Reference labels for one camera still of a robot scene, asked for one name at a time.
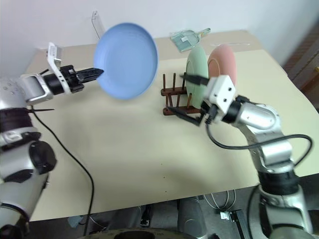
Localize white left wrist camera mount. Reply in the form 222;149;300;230
46;42;70;94

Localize blue plate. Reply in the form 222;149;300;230
93;22;160;101

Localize green plate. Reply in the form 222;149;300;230
186;47;209;109

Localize dark grey rounded shape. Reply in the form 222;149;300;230
178;196;209;239

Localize dark ribbed furniture piece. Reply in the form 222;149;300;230
281;18;319;102

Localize wooden dish rack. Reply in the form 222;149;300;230
160;72;204;117

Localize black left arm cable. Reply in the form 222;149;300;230
24;106;95;236

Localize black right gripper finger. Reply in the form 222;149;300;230
182;73;210;87
167;106;206;128

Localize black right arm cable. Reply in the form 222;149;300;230
205;118;314;237

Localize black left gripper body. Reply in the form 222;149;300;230
61;65;85;94

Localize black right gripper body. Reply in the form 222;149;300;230
200;99;217;125

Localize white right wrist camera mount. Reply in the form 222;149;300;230
202;75;236;115

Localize clear glass scoop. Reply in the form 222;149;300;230
169;27;212;53

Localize red plate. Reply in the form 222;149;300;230
207;44;238;87

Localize white cables under table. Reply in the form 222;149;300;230
202;189;238;213

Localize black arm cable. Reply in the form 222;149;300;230
205;118;314;237
24;106;95;236

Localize black metal table bracket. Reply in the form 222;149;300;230
218;210;250;239

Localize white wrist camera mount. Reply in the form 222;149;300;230
46;42;70;94
202;75;236;115

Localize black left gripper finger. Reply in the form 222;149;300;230
78;74;102;83
75;67;104;76

